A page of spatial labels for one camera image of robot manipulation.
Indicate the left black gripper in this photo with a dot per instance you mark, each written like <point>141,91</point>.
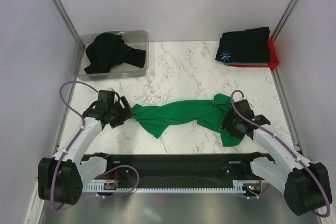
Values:
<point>126,113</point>

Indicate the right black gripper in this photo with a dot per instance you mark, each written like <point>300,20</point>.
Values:
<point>229,115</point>

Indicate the green t shirt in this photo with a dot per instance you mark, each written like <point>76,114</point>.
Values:
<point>209,114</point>

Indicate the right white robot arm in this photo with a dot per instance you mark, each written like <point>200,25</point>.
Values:
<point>305,185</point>

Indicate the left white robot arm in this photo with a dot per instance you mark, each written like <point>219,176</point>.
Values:
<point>61,178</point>

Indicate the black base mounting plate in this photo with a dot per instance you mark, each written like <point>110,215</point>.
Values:
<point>176,170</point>

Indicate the crumpled black t shirt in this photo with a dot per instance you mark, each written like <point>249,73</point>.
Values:
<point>109,50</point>

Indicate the clear plastic bin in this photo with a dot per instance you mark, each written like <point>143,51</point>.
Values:
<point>138,39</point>

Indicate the folded red t shirt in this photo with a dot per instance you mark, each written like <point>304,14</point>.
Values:
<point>274,61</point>

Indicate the folded black t shirt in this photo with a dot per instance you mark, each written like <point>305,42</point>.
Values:
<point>250,45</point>

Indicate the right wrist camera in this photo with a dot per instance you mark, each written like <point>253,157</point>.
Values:
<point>244,108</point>

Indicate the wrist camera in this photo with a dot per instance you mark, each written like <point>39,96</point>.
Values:
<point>106,96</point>
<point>244,108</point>

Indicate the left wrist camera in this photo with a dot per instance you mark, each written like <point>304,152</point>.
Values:
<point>106,96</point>

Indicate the white slotted cable duct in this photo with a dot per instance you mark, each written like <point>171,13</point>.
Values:
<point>237,187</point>

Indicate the left aluminium frame post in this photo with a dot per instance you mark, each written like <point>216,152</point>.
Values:
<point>65,17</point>

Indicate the aluminium frame post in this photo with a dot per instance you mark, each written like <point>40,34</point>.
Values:
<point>65,17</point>
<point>285,16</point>

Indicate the right aluminium frame post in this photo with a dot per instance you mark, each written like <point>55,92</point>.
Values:
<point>285,16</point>

